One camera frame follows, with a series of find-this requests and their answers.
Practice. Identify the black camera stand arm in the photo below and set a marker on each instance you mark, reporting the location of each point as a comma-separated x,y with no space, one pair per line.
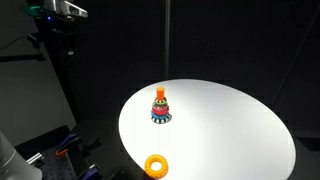
20,57

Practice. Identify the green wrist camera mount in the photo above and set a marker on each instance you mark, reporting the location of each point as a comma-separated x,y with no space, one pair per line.
33,10

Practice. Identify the silver aluminium bar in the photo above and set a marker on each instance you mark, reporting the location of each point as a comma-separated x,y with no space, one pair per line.
33,158

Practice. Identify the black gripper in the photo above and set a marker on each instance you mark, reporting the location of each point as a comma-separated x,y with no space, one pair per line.
63,33

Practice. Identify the orange stacker post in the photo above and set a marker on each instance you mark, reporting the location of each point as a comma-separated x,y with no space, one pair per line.
160,92

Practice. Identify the grey vertical metal pole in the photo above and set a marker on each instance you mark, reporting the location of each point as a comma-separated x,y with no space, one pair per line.
167,40

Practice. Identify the perforated black breadboard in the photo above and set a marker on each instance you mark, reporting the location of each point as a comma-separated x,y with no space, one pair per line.
50,166

